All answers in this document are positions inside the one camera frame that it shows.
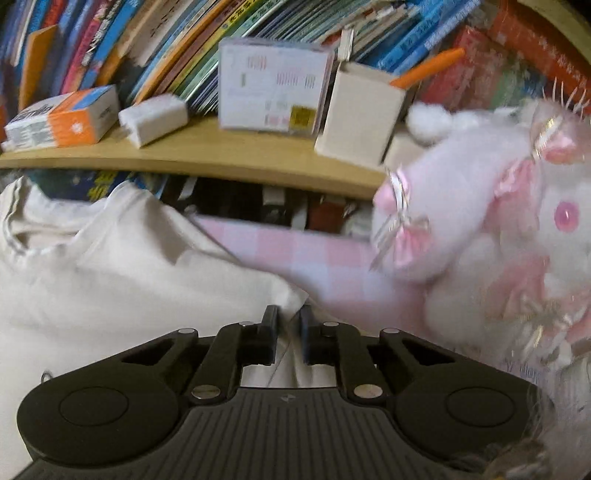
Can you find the wooden bookshelf with white frame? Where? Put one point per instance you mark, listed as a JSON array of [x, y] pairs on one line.
[[207, 157]]

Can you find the clear plastic card box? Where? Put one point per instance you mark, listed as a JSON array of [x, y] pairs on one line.
[[272, 87]]

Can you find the cream printed t-shirt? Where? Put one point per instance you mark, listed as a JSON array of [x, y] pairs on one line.
[[115, 277]]

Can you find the row of colourful books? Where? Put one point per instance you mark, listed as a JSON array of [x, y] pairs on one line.
[[184, 46]]

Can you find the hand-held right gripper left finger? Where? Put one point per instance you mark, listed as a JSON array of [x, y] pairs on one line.
[[270, 337]]

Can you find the orange white toothpaste box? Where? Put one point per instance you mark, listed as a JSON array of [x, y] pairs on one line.
[[69, 120]]

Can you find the white charger plug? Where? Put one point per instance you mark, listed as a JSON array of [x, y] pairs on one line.
[[154, 117]]

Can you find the cream pen box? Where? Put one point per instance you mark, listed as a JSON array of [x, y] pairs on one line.
[[360, 115]]

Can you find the white pink plush bunny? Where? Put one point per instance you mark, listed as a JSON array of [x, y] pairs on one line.
[[485, 221]]

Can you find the orange pen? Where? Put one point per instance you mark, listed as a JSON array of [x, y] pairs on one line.
[[429, 67]]

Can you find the pink checked cartoon table mat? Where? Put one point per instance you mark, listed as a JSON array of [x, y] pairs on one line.
[[323, 258]]

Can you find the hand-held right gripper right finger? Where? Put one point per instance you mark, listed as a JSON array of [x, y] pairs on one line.
[[305, 334]]

